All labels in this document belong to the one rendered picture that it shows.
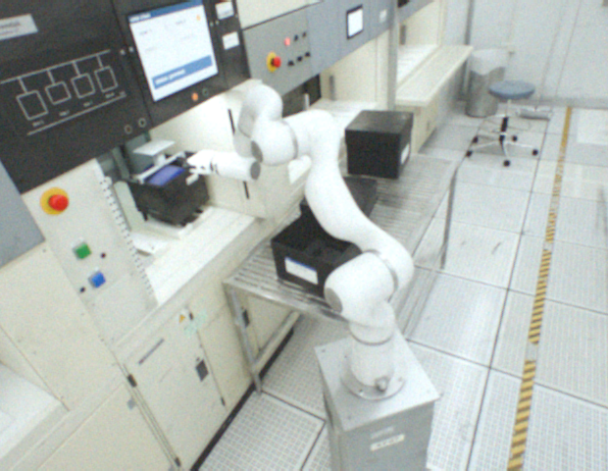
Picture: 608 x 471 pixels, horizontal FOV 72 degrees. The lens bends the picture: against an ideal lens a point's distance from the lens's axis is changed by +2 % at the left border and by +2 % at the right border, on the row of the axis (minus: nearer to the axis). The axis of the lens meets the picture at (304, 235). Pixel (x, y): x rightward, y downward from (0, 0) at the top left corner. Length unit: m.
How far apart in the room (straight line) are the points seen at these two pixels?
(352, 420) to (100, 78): 1.08
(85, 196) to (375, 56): 2.08
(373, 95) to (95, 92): 2.05
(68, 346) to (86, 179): 0.45
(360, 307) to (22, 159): 0.81
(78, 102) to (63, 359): 0.66
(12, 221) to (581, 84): 5.17
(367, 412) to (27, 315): 0.88
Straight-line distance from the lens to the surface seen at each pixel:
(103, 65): 1.20
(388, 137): 2.06
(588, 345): 2.58
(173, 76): 1.34
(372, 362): 1.15
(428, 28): 4.29
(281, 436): 2.06
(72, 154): 1.15
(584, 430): 2.26
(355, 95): 2.96
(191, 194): 1.72
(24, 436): 1.37
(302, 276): 1.48
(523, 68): 5.42
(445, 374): 2.24
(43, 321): 1.23
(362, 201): 1.79
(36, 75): 1.11
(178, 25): 1.37
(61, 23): 1.15
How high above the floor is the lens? 1.80
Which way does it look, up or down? 36 degrees down
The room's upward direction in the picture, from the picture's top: 7 degrees counter-clockwise
